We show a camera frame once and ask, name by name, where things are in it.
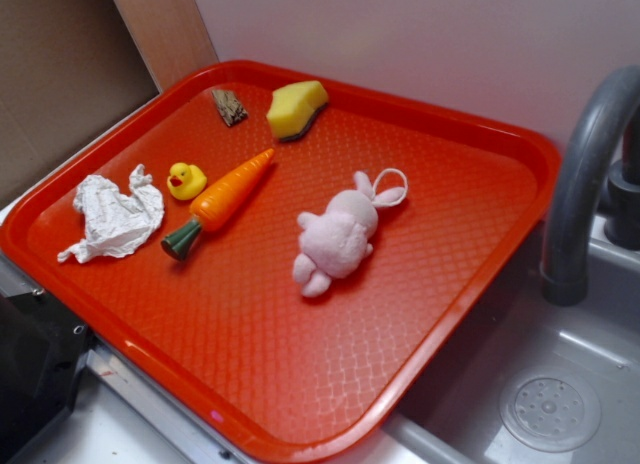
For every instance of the orange toy carrot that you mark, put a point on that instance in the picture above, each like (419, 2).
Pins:
(216, 205)

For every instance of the crumpled white paper towel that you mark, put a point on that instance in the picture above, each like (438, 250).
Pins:
(115, 224)

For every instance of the brown cardboard panel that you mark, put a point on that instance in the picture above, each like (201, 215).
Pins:
(71, 69)

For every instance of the red plastic tray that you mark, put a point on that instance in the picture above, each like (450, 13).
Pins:
(226, 331)

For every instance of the brown wood chip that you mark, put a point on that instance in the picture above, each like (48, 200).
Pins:
(230, 109)

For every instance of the pink plush bunny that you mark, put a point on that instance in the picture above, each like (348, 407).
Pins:
(334, 244)

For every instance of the dark faucet handle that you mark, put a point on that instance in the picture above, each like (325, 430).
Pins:
(622, 226)

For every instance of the yellow rubber duck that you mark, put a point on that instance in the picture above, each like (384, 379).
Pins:
(185, 181)

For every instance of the yellow sponge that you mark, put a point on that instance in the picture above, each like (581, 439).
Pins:
(294, 108)

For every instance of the grey toy sink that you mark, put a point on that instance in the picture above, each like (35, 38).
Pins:
(524, 381)

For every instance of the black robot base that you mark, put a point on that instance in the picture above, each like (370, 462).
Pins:
(44, 347)

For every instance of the grey toy faucet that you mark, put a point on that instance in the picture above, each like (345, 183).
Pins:
(581, 188)

